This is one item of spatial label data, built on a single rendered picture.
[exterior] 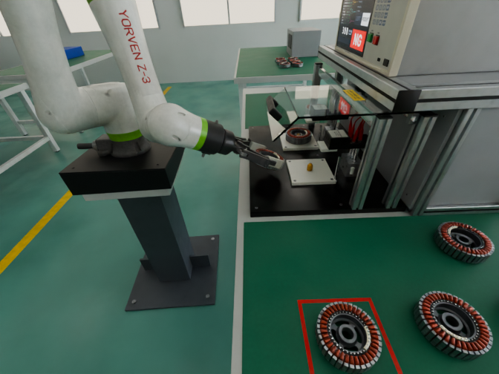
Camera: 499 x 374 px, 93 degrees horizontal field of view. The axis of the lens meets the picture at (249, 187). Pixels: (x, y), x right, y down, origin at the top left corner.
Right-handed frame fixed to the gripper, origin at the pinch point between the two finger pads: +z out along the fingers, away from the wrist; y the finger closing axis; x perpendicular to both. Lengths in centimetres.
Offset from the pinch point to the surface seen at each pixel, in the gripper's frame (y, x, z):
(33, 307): -50, -135, -59
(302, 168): 4.2, 0.5, 13.8
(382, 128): 28.7, 22.1, 3.1
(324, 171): 9.7, 3.3, 18.4
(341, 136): 11.9, 16.5, 13.4
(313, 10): -373, 188, 250
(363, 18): 2.3, 47.3, 6.3
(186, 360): 13, -99, 1
